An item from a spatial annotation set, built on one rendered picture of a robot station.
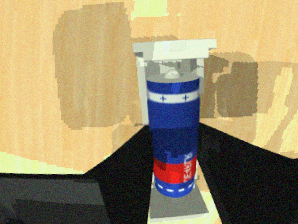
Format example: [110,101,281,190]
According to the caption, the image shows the blue cylindrical battery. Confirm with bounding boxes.
[146,69,200,197]

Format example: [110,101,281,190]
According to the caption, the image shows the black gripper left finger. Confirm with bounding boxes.
[0,125,154,224]

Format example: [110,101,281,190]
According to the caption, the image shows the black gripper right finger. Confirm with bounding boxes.
[197,121,298,224]

